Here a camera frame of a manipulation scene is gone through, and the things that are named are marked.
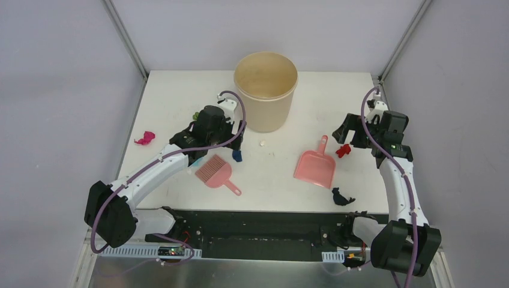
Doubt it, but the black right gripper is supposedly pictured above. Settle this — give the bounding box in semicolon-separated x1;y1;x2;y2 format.
332;113;383;149

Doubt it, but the blue paper scrap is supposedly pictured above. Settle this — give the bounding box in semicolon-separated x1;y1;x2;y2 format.
232;150;242;163

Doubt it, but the pink hand brush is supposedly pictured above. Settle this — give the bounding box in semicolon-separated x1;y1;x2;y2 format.
195;154;242;196

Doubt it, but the red paper scrap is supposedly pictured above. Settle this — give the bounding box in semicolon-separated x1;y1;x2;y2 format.
335;144;352;158

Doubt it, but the beige paper bucket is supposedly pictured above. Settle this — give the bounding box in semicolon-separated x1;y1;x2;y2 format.
233;52;298;133

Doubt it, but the pink dustpan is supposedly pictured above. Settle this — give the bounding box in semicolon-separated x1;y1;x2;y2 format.
294;135;336;189

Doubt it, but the black paper scrap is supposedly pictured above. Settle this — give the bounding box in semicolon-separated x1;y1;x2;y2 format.
331;187;356;206

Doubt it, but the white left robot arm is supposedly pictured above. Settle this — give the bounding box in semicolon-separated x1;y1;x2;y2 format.
84;106;245;248

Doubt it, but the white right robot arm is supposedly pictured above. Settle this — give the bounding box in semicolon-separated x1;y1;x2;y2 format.
333;111;442;277

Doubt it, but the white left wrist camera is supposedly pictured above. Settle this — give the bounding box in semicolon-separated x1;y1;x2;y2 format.
217;95;238;121

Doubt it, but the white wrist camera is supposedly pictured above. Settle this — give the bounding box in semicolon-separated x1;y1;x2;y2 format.
365;91;389;125
217;95;238;121

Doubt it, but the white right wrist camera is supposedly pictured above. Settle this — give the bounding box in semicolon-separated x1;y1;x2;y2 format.
365;91;389;125

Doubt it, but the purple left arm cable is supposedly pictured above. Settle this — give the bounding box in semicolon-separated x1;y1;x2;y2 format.
90;90;247;255

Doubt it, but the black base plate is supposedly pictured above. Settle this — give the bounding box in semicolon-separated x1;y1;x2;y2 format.
145;207;390;263

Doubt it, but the right white slotted cable duct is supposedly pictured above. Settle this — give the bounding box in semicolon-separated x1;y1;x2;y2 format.
321;250;345;263

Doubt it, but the white slotted cable duct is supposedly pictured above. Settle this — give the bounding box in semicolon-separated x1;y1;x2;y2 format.
99;244;202;260
321;250;345;263

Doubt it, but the left white slotted cable duct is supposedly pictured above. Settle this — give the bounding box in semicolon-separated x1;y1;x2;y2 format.
99;244;202;260

